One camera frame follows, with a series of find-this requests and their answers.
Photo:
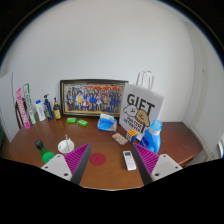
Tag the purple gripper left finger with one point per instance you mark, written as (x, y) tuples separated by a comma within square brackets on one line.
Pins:
[(77, 161)]

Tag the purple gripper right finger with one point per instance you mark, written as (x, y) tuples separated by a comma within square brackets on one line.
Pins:
[(146, 161)]

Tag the green plastic bottle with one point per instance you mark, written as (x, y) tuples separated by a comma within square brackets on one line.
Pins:
[(46, 155)]

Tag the white remote control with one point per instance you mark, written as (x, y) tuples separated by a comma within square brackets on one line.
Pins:
[(129, 160)]

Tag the white paper cup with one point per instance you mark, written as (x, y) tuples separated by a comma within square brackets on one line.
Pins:
[(62, 146)]

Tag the red round coaster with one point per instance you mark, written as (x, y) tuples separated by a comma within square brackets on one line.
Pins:
[(97, 159)]

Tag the blue detergent bottle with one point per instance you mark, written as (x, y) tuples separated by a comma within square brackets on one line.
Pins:
[(151, 138)]

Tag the white spoon in cup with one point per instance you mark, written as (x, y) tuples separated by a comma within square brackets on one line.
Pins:
[(67, 145)]

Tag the Rubik's cube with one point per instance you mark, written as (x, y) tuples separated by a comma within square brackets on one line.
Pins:
[(131, 135)]

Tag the small patterned packet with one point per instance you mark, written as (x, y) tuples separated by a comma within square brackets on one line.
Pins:
[(119, 139)]

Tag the blue tissue pack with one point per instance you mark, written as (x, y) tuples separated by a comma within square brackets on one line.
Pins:
[(107, 123)]

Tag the white gift paper bag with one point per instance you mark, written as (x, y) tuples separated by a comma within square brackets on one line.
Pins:
[(140, 106)]

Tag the amber pump bottle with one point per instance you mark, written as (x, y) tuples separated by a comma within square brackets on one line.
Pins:
[(56, 109)]

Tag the dark blue pump bottle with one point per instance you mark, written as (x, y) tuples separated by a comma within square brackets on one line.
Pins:
[(47, 107)]

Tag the white lotion bottle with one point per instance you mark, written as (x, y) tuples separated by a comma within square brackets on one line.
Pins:
[(40, 110)]

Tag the framed group photo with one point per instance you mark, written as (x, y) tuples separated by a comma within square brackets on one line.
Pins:
[(91, 97)]

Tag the white green toothpaste box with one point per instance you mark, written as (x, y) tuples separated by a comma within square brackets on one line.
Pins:
[(26, 91)]

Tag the white board leaning left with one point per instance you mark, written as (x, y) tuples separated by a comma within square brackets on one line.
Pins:
[(7, 107)]

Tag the pink toothpaste box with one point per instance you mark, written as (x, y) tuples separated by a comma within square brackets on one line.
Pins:
[(22, 109)]

